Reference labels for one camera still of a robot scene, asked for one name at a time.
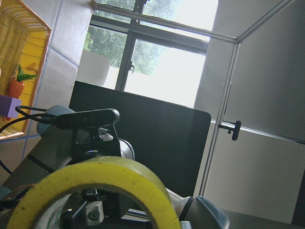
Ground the purple foam cube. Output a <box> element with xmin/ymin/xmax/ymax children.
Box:
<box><xmin>0</xmin><ymin>95</ymin><xmax>21</xmax><ymax>118</ymax></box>

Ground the yellow plastic woven basket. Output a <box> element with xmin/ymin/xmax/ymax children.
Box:
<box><xmin>0</xmin><ymin>0</ymin><xmax>52</xmax><ymax>140</ymax></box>

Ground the black frame clamp handle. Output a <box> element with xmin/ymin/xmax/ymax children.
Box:
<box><xmin>218</xmin><ymin>120</ymin><xmax>242</xmax><ymax>141</ymax></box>

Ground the toy orange carrot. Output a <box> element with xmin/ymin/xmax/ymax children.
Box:
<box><xmin>5</xmin><ymin>64</ymin><xmax>38</xmax><ymax>122</ymax></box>

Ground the window frame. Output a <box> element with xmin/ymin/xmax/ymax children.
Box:
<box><xmin>85</xmin><ymin>0</ymin><xmax>237</xmax><ymax>99</ymax></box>

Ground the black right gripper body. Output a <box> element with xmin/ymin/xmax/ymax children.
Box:
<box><xmin>60</xmin><ymin>125</ymin><xmax>121</xmax><ymax>229</ymax></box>

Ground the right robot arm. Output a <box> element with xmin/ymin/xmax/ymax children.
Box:
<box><xmin>0</xmin><ymin>105</ymin><xmax>230</xmax><ymax>229</ymax></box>

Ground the black monitor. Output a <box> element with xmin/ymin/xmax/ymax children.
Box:
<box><xmin>69</xmin><ymin>81</ymin><xmax>211</xmax><ymax>197</ymax></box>

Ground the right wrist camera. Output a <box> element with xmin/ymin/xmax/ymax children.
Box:
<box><xmin>54</xmin><ymin>108</ymin><xmax>120</xmax><ymax>130</ymax></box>

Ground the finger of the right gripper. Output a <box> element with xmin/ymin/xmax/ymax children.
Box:
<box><xmin>85</xmin><ymin>201</ymin><xmax>104</xmax><ymax>226</ymax></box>

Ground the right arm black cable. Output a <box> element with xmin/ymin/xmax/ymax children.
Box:
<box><xmin>0</xmin><ymin>105</ymin><xmax>58</xmax><ymax>175</ymax></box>

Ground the yellow tape roll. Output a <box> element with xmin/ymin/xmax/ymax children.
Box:
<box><xmin>7</xmin><ymin>156</ymin><xmax>182</xmax><ymax>229</ymax></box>

